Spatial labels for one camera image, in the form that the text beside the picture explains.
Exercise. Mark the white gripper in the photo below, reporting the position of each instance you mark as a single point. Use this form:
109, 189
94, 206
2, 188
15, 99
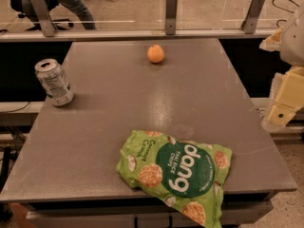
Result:
294, 43

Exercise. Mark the orange fruit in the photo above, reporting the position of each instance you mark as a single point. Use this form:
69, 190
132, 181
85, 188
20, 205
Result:
155, 54

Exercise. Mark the green rice chip bag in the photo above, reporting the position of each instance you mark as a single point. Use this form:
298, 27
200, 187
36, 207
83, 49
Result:
187, 176

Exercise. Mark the silver soda can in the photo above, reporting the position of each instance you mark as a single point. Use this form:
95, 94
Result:
53, 79

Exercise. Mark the person in jeans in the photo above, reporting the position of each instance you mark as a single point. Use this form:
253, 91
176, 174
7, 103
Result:
81, 11

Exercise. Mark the black office chair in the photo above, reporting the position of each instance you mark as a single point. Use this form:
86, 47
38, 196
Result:
26, 9

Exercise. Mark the right metal bracket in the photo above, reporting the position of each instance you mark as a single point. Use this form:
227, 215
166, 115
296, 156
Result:
249, 24

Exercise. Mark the metal bracket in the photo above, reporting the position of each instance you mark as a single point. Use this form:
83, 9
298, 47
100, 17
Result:
46, 24
249, 24
170, 16

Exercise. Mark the middle metal bracket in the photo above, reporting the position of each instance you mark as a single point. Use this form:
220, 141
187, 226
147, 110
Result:
170, 16

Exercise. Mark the metal barrier rail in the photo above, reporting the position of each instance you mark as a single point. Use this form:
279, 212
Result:
121, 35

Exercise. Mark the left metal bracket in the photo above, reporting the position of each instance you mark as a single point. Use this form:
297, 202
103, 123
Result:
46, 24

